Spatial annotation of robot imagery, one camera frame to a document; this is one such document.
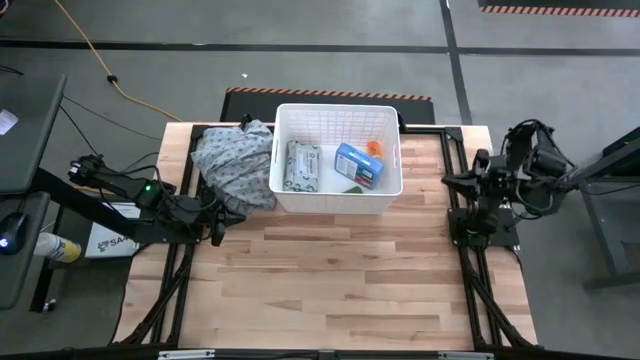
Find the black computer mouse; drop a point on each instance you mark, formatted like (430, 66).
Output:
(12, 232)

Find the blue first aid kit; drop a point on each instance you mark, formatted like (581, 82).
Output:
(359, 166)

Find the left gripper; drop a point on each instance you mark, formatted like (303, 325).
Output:
(216, 225)

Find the orange pill bottle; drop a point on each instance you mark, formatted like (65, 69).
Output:
(374, 148)

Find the black hazard-striped mat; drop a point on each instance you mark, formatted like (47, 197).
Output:
(250, 107)
(550, 4)

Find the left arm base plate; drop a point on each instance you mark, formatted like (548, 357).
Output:
(165, 237)

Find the white perforated plastic basket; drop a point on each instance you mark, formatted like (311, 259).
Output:
(330, 120)

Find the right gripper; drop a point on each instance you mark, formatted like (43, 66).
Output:
(482, 175)

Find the dark grey desk top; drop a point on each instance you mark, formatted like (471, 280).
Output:
(30, 150)

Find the black desk support beam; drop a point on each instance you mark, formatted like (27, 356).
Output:
(75, 202)

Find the grey blue-print wipes pack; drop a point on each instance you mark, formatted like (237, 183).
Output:
(302, 167)

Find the white yellow spray bottle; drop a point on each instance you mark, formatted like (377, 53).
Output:
(57, 247)

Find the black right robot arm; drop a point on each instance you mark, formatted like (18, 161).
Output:
(540, 165)

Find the silver metal bracket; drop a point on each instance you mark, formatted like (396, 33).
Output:
(465, 356)
(185, 354)

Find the black metal cart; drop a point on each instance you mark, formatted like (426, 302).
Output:
(602, 230)

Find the white paper sheet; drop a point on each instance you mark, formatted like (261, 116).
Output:
(7, 121)

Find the dark grey desk tray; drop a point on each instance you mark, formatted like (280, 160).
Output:
(20, 280)

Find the black rig crossbar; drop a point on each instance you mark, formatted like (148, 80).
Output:
(75, 355)

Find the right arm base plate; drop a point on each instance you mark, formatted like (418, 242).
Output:
(505, 237)

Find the grey patterned cloth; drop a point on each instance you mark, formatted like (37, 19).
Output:
(235, 165)

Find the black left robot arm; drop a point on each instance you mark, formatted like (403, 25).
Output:
(125, 182)

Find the dark green small box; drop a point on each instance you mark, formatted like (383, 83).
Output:
(353, 190)

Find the black aluminium rig frame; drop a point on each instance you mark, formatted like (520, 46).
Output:
(452, 134)

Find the white printed cardboard box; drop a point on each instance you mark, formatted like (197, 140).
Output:
(107, 245)

